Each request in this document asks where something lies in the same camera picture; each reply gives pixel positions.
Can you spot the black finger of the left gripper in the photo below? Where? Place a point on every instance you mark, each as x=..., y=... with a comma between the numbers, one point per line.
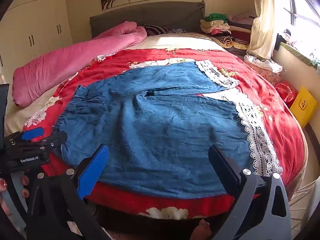
x=53, y=141

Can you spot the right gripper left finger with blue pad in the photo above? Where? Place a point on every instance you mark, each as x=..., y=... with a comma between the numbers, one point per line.
x=85, y=176

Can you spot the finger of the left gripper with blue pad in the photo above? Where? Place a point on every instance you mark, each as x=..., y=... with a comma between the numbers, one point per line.
x=33, y=133

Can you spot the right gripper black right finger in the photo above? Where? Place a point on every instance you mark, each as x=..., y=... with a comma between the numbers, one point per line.
x=232, y=177

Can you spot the blue denim pants lace trim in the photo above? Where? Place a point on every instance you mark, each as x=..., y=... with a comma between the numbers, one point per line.
x=158, y=123

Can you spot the left hand red nails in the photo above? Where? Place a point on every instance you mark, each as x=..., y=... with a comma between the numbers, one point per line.
x=13, y=196

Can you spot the right hand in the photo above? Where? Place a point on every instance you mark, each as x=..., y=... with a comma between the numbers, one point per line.
x=202, y=231

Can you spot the pink quilt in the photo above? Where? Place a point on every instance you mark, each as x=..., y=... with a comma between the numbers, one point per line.
x=48, y=70

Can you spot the yellow box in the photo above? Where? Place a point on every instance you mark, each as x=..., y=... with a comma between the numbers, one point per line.
x=304, y=107

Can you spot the red bag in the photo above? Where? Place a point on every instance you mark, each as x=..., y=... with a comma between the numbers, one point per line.
x=287, y=92

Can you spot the cream wardrobe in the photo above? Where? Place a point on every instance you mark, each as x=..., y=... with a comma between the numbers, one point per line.
x=31, y=28

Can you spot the white cloth pile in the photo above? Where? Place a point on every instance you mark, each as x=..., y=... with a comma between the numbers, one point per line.
x=263, y=64

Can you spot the cream curtain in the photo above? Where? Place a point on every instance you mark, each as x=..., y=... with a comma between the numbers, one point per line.
x=263, y=31

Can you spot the striped pillow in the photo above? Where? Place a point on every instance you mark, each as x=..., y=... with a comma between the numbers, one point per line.
x=154, y=30

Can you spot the clothes on window sill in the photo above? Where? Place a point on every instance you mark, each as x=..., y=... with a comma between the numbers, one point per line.
x=304, y=48

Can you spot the stack of folded clothes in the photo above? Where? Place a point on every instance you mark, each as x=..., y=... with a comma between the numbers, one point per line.
x=230, y=32

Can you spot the grey headboard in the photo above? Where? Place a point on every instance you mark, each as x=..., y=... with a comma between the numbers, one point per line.
x=171, y=15

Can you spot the white wire basket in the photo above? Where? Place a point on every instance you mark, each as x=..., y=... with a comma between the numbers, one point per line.
x=303, y=205

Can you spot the window with black frame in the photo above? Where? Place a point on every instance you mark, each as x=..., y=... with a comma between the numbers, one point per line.
x=299, y=16

